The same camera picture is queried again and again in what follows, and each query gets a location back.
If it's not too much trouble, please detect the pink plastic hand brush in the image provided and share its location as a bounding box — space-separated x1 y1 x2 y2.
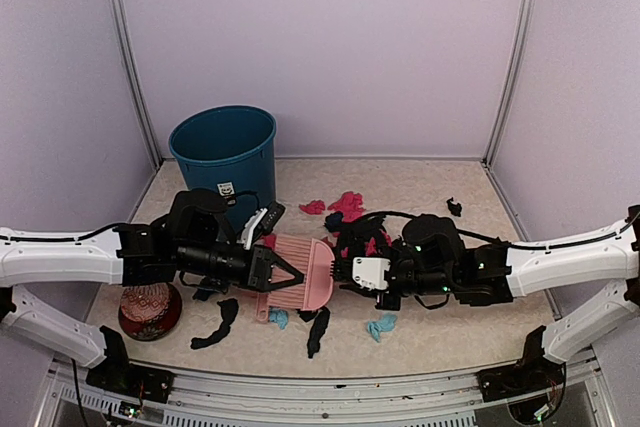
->
268 234 334 311

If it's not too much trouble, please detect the pink plastic dustpan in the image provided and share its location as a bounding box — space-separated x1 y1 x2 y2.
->
255 293 270 323

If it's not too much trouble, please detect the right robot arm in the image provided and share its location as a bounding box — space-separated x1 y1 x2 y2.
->
332 206 639 391

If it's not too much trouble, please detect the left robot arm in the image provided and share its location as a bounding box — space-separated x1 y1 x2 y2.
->
1 189 305 392

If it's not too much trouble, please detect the light blue scrap front right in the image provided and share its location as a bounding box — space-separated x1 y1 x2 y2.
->
366 313 398 343

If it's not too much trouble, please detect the light blue scrap near dustpan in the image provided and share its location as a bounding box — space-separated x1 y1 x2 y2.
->
268 307 289 330

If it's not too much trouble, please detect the black scrap front centre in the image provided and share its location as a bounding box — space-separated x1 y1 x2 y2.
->
297 306 331 359

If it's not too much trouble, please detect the black scrap front left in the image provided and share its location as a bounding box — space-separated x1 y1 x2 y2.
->
190 298 239 350

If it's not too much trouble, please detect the small pink scrap back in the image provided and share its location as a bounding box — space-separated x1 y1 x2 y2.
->
299 200 326 215

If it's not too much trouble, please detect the black and blue scrap pile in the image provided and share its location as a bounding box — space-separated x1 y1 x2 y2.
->
324 211 397 259

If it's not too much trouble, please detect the large pink scrap back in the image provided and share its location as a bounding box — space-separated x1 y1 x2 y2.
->
328 191 365 223

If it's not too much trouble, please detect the small black scrap back right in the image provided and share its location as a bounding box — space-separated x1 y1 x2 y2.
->
446 197 463 217

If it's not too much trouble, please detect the blue plastic waste bin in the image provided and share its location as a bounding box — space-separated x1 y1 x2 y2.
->
169 105 277 231

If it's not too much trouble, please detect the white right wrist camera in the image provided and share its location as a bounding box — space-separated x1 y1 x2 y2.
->
351 257 391 291

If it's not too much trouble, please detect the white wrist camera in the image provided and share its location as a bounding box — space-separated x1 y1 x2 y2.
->
239 201 286 250
351 257 391 291

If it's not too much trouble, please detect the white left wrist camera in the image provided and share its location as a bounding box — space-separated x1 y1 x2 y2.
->
239 201 286 250

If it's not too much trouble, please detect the front aluminium rail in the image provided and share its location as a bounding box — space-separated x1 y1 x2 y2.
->
28 350 621 426

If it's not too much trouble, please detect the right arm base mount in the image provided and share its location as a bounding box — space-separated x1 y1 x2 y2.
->
476 326 566 402

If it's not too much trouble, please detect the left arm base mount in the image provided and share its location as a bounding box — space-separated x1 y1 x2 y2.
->
86 326 174 404

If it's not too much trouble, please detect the left aluminium frame post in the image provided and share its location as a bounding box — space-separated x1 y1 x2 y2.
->
109 0 163 172

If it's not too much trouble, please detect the aluminium frame post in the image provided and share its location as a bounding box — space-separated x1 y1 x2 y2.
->
109 0 163 172
482 0 535 170

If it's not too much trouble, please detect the right aluminium frame post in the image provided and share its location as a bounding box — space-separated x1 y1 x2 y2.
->
482 0 535 170

